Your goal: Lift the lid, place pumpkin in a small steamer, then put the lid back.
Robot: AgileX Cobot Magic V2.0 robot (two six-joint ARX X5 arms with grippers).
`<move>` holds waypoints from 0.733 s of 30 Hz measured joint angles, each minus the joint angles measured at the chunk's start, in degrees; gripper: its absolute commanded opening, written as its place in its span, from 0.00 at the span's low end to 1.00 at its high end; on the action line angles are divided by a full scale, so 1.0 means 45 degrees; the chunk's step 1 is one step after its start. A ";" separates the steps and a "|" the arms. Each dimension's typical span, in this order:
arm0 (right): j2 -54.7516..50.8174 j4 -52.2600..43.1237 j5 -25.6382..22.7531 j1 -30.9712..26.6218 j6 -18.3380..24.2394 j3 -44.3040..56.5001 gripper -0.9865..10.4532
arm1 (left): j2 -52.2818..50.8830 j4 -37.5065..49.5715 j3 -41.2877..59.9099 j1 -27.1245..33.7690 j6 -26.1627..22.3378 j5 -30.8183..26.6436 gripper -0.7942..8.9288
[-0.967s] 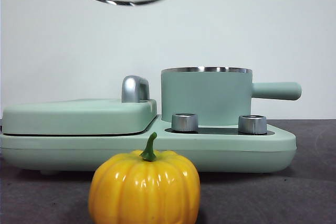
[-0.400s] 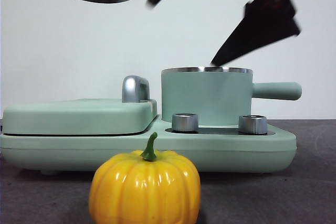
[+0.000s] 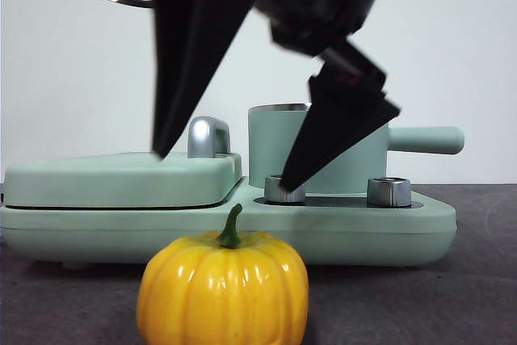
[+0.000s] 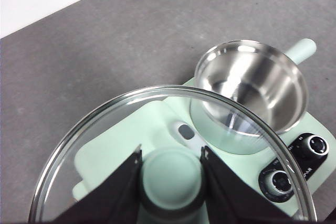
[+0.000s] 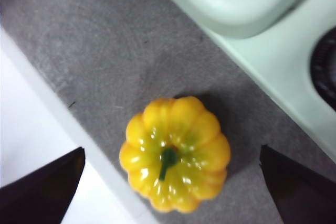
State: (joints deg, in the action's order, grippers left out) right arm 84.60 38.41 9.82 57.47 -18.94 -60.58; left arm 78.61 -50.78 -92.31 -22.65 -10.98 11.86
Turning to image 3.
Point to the yellow toy pumpkin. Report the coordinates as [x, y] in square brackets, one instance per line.
[222, 288]

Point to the mint green breakfast machine base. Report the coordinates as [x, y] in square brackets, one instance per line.
[363, 236]

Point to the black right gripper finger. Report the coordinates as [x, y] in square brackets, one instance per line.
[182, 58]
[335, 127]

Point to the mint green hinged griddle cover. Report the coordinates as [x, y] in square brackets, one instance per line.
[101, 179]

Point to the silver control knob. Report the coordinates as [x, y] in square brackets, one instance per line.
[274, 194]
[388, 192]

